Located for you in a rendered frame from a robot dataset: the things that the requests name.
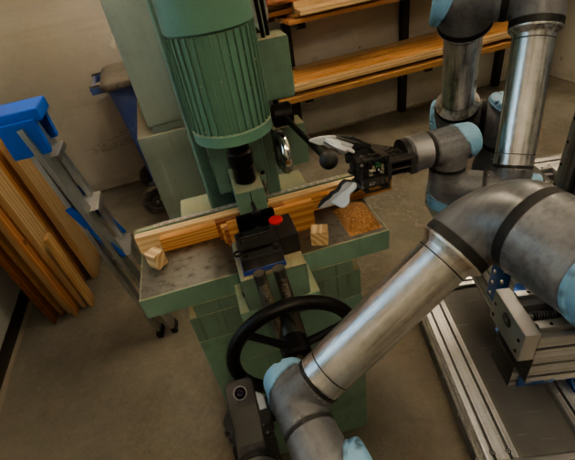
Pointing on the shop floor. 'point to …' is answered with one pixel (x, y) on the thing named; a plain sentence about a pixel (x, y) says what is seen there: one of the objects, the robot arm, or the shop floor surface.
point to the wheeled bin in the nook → (125, 104)
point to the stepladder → (94, 224)
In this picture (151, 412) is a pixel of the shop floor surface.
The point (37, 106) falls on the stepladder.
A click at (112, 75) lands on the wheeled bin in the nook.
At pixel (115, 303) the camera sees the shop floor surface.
